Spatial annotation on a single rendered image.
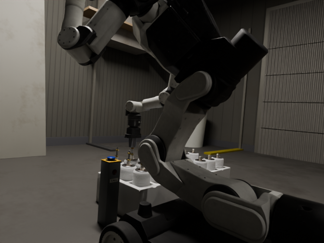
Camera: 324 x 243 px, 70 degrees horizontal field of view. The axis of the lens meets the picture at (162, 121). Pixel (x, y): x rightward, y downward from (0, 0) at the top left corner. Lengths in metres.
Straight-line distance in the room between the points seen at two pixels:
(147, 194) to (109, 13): 0.85
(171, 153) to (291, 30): 3.81
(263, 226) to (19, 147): 2.52
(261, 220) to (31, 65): 2.76
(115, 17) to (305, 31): 3.82
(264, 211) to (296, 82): 3.66
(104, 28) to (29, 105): 2.16
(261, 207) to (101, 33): 0.72
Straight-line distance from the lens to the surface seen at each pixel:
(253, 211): 0.71
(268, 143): 4.33
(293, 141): 4.22
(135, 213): 0.87
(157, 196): 1.30
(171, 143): 0.90
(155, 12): 0.95
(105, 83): 3.97
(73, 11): 0.96
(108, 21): 0.86
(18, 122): 2.86
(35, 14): 3.28
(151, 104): 1.39
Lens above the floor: 0.56
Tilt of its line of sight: 2 degrees down
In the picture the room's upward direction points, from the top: 4 degrees clockwise
